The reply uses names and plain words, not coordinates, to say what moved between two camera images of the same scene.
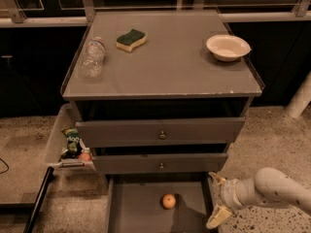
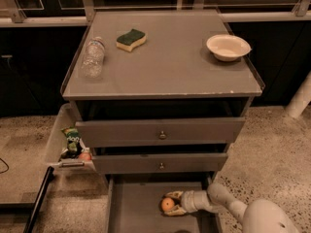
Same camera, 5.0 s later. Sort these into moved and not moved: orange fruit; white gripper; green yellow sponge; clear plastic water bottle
Moved: white gripper
Not moved: clear plastic water bottle; orange fruit; green yellow sponge
